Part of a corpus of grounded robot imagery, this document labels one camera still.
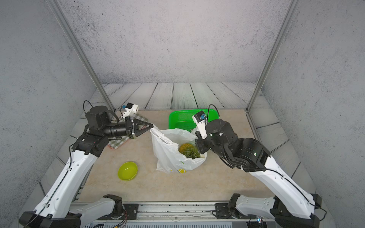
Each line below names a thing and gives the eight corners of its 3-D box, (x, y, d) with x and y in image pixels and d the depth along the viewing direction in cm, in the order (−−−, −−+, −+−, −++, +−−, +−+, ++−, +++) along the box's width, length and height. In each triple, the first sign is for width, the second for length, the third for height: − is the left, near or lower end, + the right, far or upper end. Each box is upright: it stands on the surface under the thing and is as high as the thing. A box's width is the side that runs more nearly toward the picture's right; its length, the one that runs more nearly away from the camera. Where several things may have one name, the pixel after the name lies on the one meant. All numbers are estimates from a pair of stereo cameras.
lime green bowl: (118, 181, 85) (115, 178, 81) (123, 165, 92) (120, 161, 88) (136, 181, 85) (134, 178, 81) (140, 165, 92) (138, 161, 88)
